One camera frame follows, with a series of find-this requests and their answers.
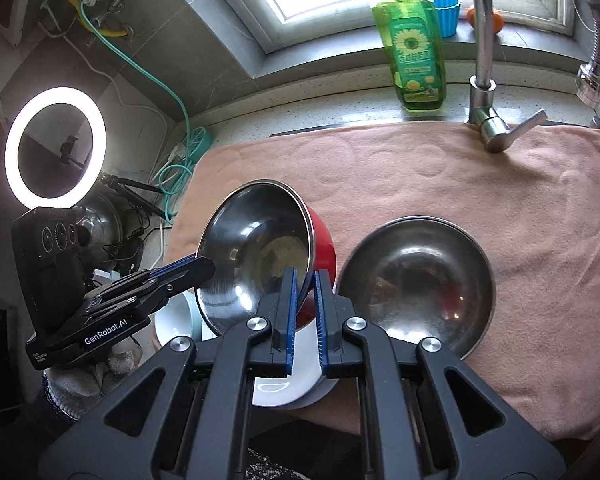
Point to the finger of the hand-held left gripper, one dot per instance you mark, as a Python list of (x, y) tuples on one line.
[(175, 266), (195, 272)]

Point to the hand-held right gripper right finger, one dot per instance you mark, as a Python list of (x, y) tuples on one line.
[(321, 320)]

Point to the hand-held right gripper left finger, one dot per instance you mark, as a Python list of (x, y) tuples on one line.
[(291, 320)]

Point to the red steel bowl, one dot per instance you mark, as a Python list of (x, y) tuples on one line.
[(250, 240)]

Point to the person's left hand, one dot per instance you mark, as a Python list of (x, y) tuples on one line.
[(90, 380)]

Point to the light blue bowl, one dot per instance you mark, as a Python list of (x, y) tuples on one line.
[(177, 320)]

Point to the steel pot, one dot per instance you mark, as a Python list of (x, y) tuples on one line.
[(102, 225)]

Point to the black tripod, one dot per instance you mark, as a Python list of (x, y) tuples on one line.
[(135, 187)]

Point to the teal round object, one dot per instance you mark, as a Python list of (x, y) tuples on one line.
[(202, 142)]

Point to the yellow pipe fitting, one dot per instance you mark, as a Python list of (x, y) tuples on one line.
[(115, 34)]

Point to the orange towel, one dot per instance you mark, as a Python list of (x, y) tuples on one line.
[(530, 200)]

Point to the window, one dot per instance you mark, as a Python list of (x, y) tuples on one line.
[(265, 25)]

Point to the green dish soap bottle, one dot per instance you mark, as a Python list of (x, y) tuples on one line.
[(415, 50)]

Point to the chrome faucet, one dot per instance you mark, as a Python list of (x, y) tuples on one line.
[(482, 35)]

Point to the blue cup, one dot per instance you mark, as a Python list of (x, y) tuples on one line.
[(447, 12)]

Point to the orange fruit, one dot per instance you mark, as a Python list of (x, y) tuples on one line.
[(499, 19)]

